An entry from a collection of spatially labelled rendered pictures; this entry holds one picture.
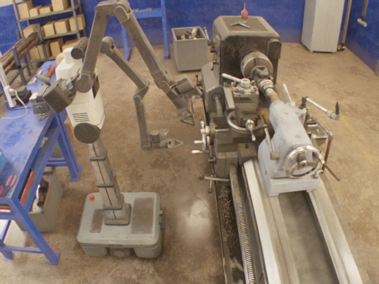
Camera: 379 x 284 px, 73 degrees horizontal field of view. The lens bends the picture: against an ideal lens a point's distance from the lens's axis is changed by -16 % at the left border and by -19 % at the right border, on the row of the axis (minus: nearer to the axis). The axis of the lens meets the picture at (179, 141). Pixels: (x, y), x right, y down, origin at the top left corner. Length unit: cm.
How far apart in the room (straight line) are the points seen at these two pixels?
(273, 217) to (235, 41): 145
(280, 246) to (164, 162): 190
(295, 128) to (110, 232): 151
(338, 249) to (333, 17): 491
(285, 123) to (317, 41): 439
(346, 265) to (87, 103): 157
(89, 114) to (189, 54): 313
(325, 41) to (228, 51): 379
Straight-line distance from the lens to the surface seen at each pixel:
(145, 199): 249
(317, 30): 594
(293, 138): 163
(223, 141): 200
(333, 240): 165
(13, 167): 224
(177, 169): 306
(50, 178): 296
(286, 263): 152
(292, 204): 189
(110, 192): 213
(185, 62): 466
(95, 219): 245
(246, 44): 253
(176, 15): 581
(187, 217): 267
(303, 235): 177
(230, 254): 200
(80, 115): 168
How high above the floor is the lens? 215
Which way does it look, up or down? 39 degrees down
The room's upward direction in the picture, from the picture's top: 4 degrees counter-clockwise
